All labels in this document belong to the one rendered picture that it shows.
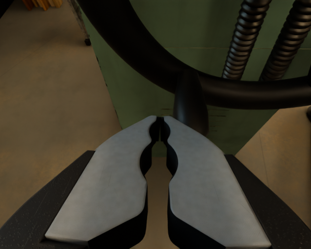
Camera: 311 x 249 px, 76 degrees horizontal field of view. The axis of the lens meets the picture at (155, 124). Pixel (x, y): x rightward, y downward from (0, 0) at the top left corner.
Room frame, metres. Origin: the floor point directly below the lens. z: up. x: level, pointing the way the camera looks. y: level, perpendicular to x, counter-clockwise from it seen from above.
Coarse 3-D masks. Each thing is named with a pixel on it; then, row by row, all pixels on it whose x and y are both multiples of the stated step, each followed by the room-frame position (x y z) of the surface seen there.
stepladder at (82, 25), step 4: (68, 0) 1.06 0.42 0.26; (72, 0) 1.07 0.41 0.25; (72, 4) 1.05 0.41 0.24; (76, 4) 1.08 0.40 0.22; (72, 8) 1.06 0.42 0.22; (76, 8) 1.07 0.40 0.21; (76, 12) 1.05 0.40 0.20; (76, 16) 1.05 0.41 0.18; (80, 16) 1.07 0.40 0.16; (80, 20) 1.06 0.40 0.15; (80, 24) 1.05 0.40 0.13; (80, 28) 1.05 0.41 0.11; (84, 28) 1.06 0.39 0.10; (84, 32) 1.05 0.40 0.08; (84, 36) 1.05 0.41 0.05; (88, 36) 1.06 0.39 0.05; (88, 40) 1.04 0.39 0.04; (88, 44) 1.03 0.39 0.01
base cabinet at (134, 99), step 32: (160, 0) 0.30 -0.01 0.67; (192, 0) 0.29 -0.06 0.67; (224, 0) 0.29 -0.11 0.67; (288, 0) 0.29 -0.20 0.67; (96, 32) 0.30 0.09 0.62; (160, 32) 0.30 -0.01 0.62; (192, 32) 0.29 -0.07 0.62; (224, 32) 0.29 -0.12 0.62; (192, 64) 0.29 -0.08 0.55; (224, 64) 0.29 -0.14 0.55; (256, 64) 0.28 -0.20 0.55; (128, 96) 0.30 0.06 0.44; (160, 96) 0.29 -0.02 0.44; (224, 128) 0.28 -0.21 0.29; (256, 128) 0.28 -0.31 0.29
